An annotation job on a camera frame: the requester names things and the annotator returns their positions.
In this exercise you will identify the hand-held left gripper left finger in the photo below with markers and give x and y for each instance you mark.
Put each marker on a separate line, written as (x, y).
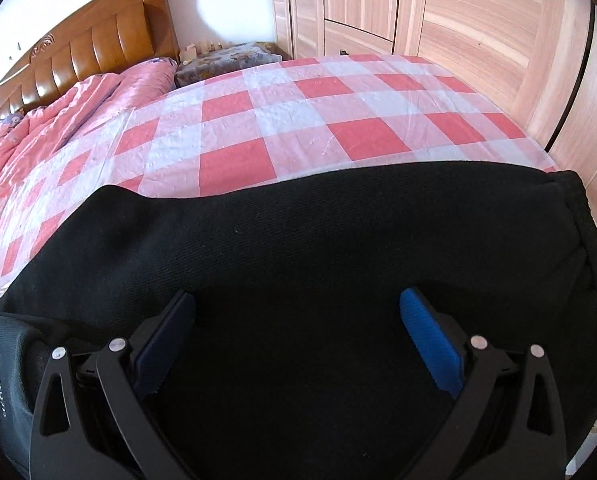
(163, 340)

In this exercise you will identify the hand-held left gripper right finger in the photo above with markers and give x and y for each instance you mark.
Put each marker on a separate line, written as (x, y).
(428, 337)

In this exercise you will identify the black pants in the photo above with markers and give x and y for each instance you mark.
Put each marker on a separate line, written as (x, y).
(303, 240)

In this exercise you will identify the dark printed clothing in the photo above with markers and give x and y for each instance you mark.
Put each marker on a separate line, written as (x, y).
(3, 360)

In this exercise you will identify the pink checked bedsheet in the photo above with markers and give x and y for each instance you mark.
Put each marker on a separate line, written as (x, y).
(228, 125)

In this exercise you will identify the pink quilt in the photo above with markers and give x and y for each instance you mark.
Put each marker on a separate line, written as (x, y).
(53, 120)

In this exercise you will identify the nightstand with floral cover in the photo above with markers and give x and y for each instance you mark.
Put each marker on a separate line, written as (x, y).
(228, 60)

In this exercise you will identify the row of small bottles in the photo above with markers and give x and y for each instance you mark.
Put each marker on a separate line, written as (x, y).
(212, 46)

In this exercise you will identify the wooden headboard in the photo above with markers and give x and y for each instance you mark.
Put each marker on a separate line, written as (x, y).
(103, 35)

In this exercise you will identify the light wooden wardrobe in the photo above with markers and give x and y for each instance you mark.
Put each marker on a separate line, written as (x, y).
(453, 20)

